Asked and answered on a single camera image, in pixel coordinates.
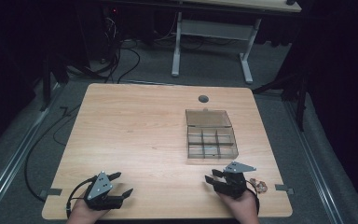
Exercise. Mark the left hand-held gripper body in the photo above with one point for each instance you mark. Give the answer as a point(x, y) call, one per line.
point(101, 194)

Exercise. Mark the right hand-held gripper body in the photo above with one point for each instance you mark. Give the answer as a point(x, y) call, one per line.
point(233, 182)

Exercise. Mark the person's left hand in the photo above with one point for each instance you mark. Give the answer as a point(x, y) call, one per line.
point(85, 214)

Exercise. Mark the person's right hand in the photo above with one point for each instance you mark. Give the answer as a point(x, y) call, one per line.
point(240, 208)

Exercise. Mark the small brownish trinkets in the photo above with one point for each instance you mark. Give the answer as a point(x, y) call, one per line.
point(258, 185)

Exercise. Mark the clear plastic compartment box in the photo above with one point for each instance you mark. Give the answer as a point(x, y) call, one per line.
point(211, 137)

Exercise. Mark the grey tape strip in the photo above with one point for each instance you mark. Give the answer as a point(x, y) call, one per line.
point(53, 192)
point(283, 188)

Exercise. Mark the grey table grommet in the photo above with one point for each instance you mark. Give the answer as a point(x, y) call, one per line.
point(203, 99)

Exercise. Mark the black metal stand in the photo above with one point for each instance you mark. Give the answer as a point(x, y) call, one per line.
point(295, 90)
point(48, 81)

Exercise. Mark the white-framed desk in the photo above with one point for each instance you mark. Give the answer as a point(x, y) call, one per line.
point(214, 29)

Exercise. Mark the metal floor rail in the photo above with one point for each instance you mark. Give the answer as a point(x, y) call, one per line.
point(15, 158)
point(315, 161)

